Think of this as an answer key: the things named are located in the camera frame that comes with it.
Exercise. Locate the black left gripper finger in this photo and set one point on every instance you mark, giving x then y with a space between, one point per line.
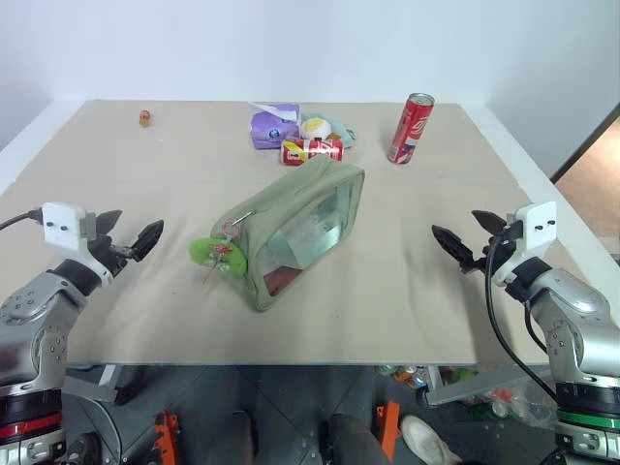
108 220
147 239

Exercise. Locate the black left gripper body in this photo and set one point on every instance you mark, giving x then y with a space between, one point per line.
110 254

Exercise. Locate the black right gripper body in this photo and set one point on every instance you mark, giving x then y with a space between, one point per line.
499 254

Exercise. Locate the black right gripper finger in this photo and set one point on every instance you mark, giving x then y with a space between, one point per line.
490 223
453 242

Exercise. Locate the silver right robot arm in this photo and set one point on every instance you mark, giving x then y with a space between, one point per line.
576 310

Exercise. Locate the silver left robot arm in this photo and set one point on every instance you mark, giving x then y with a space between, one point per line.
46 310

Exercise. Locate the green transparent pouch bag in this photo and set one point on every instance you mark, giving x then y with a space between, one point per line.
295 213

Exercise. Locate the green plush zipper charm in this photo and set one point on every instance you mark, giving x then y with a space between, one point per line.
227 259

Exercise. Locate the small orange red toy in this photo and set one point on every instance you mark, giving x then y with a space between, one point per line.
145 119

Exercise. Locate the tall red soda can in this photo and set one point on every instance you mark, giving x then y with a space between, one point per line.
411 128

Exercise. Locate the pile of colourful items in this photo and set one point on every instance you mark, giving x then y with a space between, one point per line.
504 402

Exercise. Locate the purple tissue pack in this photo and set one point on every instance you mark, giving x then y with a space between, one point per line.
271 128

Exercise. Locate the short red soda can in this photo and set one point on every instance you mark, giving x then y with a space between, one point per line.
312 150

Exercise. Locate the egg and teal plush toy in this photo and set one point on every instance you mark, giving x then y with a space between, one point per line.
319 127

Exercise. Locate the orange black clamp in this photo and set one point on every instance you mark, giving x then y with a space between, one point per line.
167 436
389 426

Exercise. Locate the black round wheel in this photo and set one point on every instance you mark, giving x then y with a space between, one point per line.
83 450

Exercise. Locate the white shoe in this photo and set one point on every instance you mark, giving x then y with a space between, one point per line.
428 441

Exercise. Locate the dark rounded shape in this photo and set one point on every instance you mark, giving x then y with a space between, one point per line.
353 441

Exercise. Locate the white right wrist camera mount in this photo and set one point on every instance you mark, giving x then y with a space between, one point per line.
537 225

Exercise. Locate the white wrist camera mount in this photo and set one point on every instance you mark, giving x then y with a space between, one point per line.
60 225
537 225

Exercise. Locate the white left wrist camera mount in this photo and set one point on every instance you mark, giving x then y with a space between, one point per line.
60 225

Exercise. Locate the grey table leg bracket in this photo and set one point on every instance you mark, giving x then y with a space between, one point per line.
94 382

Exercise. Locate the grey table frame bar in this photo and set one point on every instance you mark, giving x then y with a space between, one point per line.
465 390

